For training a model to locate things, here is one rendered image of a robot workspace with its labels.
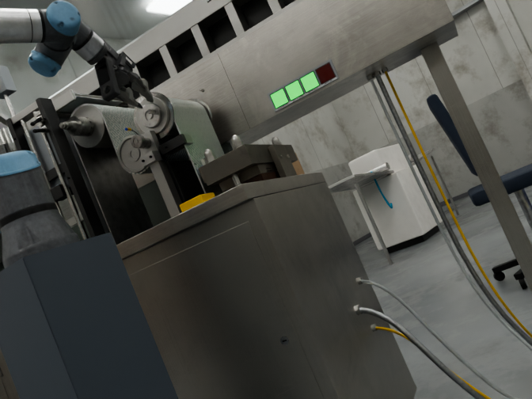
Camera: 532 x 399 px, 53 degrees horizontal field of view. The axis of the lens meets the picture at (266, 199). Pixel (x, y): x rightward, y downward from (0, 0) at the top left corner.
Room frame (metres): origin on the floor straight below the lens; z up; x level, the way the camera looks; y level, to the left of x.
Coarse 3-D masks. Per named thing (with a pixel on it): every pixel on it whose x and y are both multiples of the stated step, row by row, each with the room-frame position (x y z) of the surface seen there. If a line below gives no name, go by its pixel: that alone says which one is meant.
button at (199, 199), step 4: (212, 192) 1.38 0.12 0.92; (196, 196) 1.33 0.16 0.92; (200, 196) 1.32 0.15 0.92; (204, 196) 1.33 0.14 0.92; (208, 196) 1.35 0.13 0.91; (212, 196) 1.37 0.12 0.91; (188, 200) 1.33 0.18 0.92; (192, 200) 1.33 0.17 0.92; (196, 200) 1.33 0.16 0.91; (200, 200) 1.32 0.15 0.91; (204, 200) 1.33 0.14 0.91; (180, 204) 1.34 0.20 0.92; (184, 204) 1.34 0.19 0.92; (188, 204) 1.34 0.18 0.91; (192, 204) 1.33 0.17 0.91; (196, 204) 1.33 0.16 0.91; (180, 208) 1.35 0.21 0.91; (184, 208) 1.34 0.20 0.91; (188, 208) 1.34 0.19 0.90
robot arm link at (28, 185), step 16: (0, 160) 1.04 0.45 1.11; (16, 160) 1.05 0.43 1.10; (32, 160) 1.08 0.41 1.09; (0, 176) 1.03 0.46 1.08; (16, 176) 1.04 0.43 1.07; (32, 176) 1.06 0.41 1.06; (0, 192) 1.03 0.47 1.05; (16, 192) 1.04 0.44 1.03; (32, 192) 1.05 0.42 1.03; (48, 192) 1.09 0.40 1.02; (0, 208) 1.04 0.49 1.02; (16, 208) 1.03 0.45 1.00
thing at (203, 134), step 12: (180, 120) 1.65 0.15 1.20; (180, 132) 1.63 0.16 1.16; (192, 132) 1.69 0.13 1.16; (204, 132) 1.77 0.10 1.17; (192, 144) 1.67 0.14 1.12; (204, 144) 1.74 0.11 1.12; (216, 144) 1.81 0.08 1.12; (192, 156) 1.64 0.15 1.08; (204, 156) 1.71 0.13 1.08; (216, 156) 1.78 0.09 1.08
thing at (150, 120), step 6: (144, 108) 1.63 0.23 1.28; (150, 108) 1.62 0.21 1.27; (156, 108) 1.61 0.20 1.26; (144, 114) 1.63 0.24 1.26; (150, 114) 1.62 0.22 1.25; (156, 114) 1.62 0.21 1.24; (144, 120) 1.63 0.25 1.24; (150, 120) 1.63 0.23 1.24; (156, 120) 1.62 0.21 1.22; (150, 126) 1.63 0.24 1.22; (156, 126) 1.63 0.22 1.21
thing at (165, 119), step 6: (144, 102) 1.64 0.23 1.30; (150, 102) 1.63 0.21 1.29; (156, 102) 1.62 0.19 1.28; (162, 102) 1.61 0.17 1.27; (138, 108) 1.65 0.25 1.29; (162, 108) 1.62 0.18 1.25; (138, 114) 1.65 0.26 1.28; (162, 114) 1.62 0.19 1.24; (168, 114) 1.62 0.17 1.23; (138, 120) 1.65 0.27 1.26; (162, 120) 1.62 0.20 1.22; (168, 120) 1.63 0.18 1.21; (144, 126) 1.65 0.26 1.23; (162, 126) 1.63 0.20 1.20; (174, 126) 1.67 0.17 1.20; (156, 132) 1.64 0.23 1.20; (174, 132) 1.71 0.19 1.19
